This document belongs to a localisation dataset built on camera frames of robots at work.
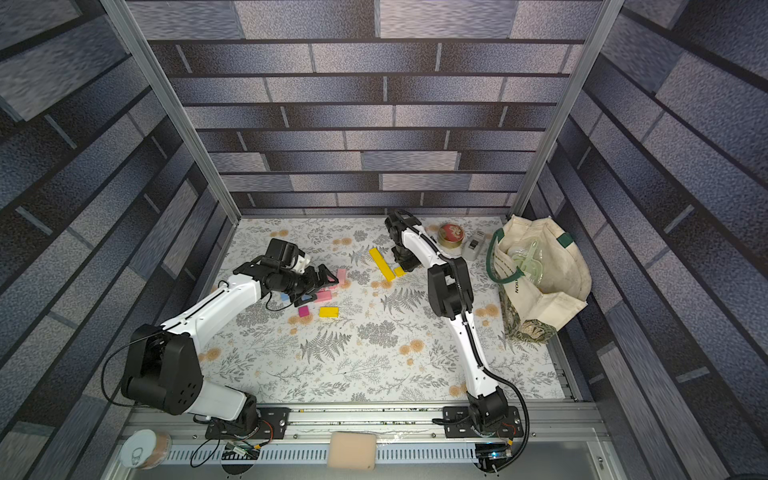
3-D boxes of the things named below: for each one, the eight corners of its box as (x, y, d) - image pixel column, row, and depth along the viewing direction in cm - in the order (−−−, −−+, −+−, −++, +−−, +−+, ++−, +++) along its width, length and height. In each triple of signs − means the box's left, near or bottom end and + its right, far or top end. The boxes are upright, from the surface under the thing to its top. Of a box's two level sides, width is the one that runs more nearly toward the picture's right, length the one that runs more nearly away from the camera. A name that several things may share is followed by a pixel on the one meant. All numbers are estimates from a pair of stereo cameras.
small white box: (463, 260, 109) (465, 253, 106) (459, 239, 116) (461, 232, 113) (487, 260, 109) (490, 253, 106) (481, 239, 116) (484, 232, 113)
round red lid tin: (439, 248, 113) (440, 240, 109) (436, 231, 119) (438, 223, 115) (462, 248, 113) (465, 240, 109) (459, 231, 119) (461, 223, 115)
